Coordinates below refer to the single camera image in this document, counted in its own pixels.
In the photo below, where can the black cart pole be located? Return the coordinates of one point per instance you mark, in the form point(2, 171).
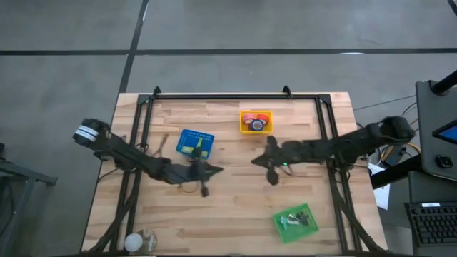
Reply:
point(446, 85)

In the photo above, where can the pink tape roll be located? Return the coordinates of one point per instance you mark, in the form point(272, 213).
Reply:
point(246, 116)

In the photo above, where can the yellow plastic basket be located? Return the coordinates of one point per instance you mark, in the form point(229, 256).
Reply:
point(269, 129)

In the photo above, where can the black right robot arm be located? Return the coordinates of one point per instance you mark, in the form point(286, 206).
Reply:
point(357, 144)

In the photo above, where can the black stand bar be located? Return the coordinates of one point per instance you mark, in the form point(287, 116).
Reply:
point(392, 175)

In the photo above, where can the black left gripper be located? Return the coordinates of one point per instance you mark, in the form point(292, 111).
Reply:
point(194, 173)

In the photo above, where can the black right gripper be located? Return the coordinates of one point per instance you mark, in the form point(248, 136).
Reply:
point(285, 155)

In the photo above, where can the black metal table frame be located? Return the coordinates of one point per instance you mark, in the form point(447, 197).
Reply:
point(232, 96)

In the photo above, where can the white round ball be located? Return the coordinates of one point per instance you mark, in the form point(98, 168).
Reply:
point(133, 242)

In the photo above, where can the white paper sheet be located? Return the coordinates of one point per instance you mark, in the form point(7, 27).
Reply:
point(382, 196)

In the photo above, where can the grey metal side table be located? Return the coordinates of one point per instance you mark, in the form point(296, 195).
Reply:
point(21, 175)

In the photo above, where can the blue plastic basket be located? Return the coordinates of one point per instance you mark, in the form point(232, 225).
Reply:
point(185, 137)

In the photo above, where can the blue tape roll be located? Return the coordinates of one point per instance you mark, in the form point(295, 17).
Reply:
point(252, 125)

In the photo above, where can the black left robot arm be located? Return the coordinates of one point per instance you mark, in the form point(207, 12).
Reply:
point(125, 155)

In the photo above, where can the black computer keyboard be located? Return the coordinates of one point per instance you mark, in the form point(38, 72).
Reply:
point(433, 225)

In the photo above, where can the blue lit screen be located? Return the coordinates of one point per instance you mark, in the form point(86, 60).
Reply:
point(450, 133)

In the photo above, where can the dark grey cart shelf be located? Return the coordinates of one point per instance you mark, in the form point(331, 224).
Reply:
point(428, 189)

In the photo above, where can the green plastic basket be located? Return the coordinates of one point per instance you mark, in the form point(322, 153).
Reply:
point(296, 235)

